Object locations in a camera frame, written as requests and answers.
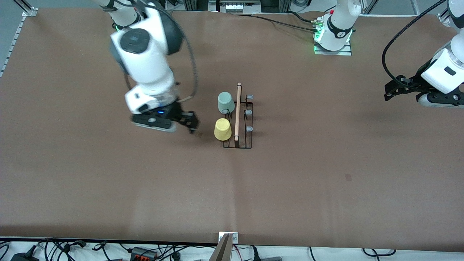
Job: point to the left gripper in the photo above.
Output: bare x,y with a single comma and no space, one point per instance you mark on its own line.
413,84

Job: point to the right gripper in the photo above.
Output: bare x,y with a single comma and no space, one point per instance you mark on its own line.
176,111

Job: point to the yellow plastic cup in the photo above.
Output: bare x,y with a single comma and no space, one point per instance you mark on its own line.
222,129

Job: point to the pale green plastic cup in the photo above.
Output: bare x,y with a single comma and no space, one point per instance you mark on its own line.
225,101

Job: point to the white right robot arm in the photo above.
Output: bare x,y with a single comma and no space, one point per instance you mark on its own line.
145,61

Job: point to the aluminium corner profile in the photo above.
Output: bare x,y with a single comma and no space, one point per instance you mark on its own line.
443,17

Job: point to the white power strip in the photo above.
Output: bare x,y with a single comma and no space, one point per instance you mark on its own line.
162,3

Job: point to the silver control box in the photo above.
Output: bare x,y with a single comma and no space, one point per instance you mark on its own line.
233,7

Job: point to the brown table cover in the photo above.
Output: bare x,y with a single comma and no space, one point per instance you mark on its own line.
290,203

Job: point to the aluminium profile beam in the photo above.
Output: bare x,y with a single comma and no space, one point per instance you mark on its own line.
222,252

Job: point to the orange black connector block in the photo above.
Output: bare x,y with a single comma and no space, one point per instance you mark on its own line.
143,252

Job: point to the black power adapter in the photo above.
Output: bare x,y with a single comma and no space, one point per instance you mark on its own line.
23,257

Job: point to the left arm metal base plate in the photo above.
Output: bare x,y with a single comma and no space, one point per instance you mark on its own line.
344,52

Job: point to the small metal bracket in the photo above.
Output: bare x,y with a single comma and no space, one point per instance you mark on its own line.
235,237

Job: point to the aluminium frame rail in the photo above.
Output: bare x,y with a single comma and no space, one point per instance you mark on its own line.
16,38

